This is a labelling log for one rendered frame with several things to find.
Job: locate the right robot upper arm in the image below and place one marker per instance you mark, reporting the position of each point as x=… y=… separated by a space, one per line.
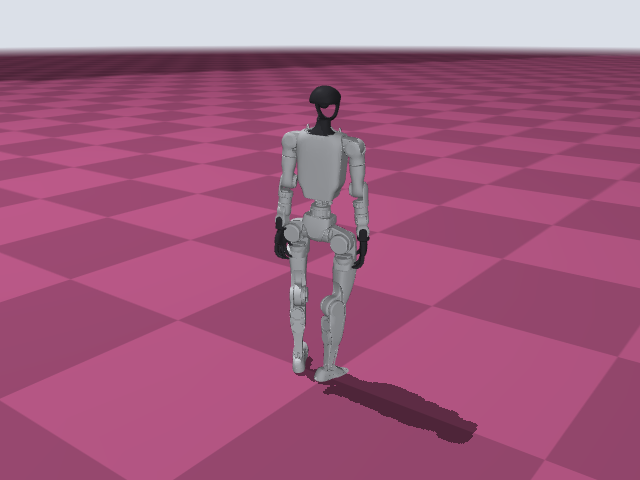
x=355 y=149

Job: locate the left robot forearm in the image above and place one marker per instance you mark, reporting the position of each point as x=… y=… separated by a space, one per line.
x=284 y=204

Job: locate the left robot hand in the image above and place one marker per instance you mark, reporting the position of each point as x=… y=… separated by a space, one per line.
x=281 y=241

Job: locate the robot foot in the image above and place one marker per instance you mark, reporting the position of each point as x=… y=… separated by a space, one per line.
x=322 y=374
x=298 y=365

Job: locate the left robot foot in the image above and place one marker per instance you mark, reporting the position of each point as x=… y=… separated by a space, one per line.
x=298 y=365

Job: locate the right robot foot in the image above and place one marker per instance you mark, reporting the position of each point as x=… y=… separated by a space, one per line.
x=322 y=374

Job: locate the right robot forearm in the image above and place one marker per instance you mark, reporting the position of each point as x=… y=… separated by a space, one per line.
x=361 y=211

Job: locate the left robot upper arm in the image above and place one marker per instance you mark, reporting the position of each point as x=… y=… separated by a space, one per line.
x=289 y=159

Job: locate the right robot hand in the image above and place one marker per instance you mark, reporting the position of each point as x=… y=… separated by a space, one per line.
x=363 y=248

